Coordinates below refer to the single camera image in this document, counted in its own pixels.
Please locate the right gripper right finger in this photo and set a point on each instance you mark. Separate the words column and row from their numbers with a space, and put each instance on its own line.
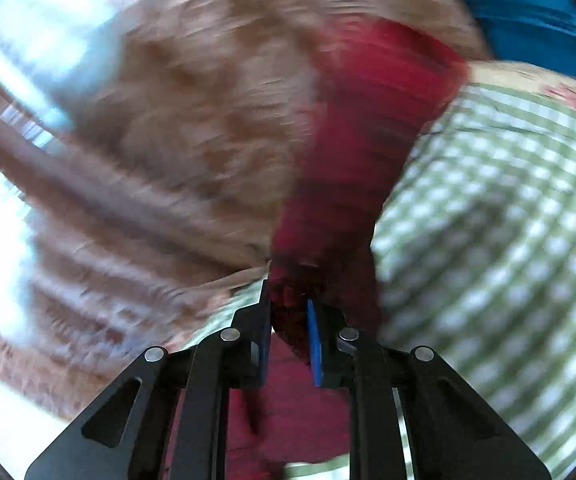
column 411, row 414

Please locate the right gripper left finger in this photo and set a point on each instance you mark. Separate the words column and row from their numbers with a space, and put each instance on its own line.
column 166, row 415

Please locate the dark red patterned sweater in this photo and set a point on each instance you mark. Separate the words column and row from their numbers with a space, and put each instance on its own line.
column 249, row 407

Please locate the green white checkered bedsheet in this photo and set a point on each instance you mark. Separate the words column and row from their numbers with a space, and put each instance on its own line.
column 475, row 256

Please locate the brown floral curtain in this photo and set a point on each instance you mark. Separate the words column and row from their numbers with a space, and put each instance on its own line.
column 146, row 147

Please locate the floral patterned mattress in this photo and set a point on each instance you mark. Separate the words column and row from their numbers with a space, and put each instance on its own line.
column 528, row 78

